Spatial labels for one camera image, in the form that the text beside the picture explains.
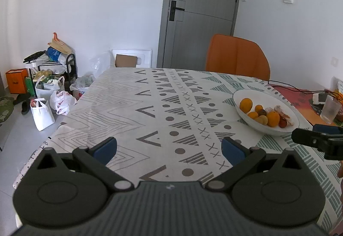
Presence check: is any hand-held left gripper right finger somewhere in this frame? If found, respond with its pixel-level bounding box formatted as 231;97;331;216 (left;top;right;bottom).
206;137;306;190

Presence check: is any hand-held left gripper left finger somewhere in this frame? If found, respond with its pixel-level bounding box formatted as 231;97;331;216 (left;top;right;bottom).
34;137;135;190

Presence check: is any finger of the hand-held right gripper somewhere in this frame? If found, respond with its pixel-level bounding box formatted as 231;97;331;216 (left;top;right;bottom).
313;124;343;135
291;128;343;161

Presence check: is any white oval bowl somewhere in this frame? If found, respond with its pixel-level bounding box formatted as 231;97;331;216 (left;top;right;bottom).
232;89;299;137

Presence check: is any clear plastic cup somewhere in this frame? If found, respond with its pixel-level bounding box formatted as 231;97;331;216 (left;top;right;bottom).
320;94;340;125

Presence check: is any white and black power adapter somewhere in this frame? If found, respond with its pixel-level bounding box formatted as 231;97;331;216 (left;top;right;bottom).
311;92;329;105

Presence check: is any pink and white wrapped snack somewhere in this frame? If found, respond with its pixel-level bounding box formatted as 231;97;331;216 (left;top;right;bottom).
266;105;295;126

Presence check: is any red patterned table mat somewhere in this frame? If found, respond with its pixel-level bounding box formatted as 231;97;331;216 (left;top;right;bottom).
276;85;343;125

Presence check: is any white red-printed plastic bag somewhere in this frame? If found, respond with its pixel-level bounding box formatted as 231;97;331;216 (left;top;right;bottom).
49;90;77;116

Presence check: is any translucent bag of rubbish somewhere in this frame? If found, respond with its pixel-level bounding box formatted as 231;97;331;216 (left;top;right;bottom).
70;75;96;100

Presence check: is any white tote bag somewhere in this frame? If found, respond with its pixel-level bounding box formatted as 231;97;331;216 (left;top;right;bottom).
30;98;55;132

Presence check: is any clear plastic bag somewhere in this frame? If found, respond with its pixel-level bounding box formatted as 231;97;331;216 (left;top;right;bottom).
90;51;116;78

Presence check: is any white bag of groceries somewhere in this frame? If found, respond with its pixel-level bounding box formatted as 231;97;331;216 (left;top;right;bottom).
34;74;65;100

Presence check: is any black storage rack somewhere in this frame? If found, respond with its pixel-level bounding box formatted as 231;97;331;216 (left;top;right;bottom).
37;53;78;92

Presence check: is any black shoe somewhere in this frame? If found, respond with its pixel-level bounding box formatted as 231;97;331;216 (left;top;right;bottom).
21;100;32;115
13;92;32;105

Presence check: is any brown cardboard box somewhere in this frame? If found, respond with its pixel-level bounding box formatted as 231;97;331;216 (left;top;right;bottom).
115;54;139;68

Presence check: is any orange chair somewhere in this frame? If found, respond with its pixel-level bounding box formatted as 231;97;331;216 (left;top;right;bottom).
205;34;271;81

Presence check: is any green box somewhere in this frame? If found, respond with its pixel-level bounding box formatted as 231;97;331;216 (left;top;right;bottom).
25;76;36;96

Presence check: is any white foam packaging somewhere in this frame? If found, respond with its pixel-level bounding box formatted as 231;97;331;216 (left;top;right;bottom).
111;48;152;68

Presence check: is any green floor rug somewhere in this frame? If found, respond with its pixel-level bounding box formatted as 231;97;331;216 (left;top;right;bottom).
0;96;15;125

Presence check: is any blue plastic bag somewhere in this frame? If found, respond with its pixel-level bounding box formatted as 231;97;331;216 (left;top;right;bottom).
45;47;63;62

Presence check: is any orange box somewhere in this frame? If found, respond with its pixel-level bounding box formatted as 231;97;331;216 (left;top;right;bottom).
6;68;29;93

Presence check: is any brown paper bag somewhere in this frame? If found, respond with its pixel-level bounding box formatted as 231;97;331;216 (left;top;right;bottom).
48;32;72;55

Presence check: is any grey door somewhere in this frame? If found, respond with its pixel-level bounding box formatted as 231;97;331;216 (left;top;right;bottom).
157;0;244;68

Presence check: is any black cable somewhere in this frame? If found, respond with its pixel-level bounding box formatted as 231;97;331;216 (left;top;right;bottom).
269;80;326;95

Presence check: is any black door handle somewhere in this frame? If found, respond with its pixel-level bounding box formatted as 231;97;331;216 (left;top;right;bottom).
169;0;186;21

